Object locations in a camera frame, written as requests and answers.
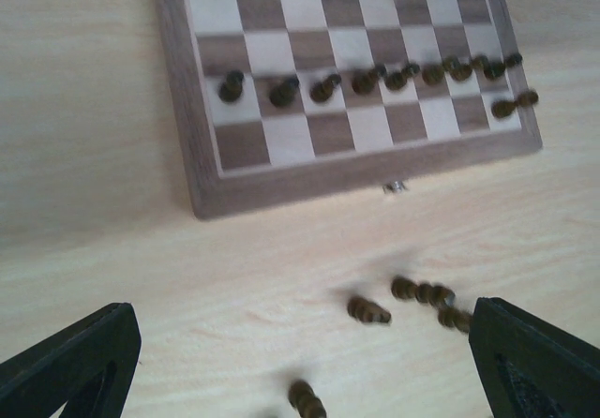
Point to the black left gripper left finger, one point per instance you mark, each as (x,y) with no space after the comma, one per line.
(84,370)

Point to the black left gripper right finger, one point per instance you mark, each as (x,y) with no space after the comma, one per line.
(529,367)

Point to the dark chess piece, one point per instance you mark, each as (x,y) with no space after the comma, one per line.
(461,71)
(434,73)
(435,295)
(284,93)
(495,69)
(503,108)
(231,89)
(454,318)
(366,311)
(303,399)

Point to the metal board clasp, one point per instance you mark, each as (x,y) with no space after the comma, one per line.
(394,187)

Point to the dark pawn on board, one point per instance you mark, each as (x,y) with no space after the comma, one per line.
(364,82)
(322,91)
(396,80)

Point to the wooden chess board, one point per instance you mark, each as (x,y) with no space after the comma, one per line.
(250,155)

